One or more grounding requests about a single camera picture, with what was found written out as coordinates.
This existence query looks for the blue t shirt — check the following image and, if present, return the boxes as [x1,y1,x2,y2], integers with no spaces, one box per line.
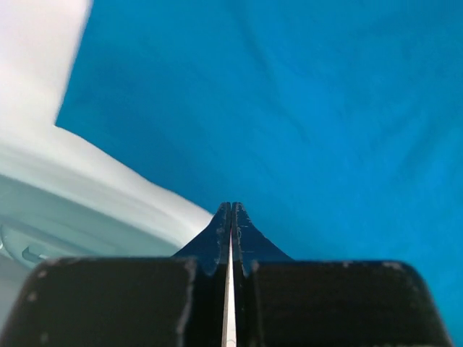
[56,1,462,346]

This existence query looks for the teal transparent plastic bin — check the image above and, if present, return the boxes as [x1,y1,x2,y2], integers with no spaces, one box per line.
[1,176,178,268]

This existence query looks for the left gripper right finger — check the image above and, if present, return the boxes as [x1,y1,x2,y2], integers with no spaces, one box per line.
[231,202,452,346]

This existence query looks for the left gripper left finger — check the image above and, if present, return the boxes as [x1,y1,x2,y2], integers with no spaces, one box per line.
[1,202,231,347]

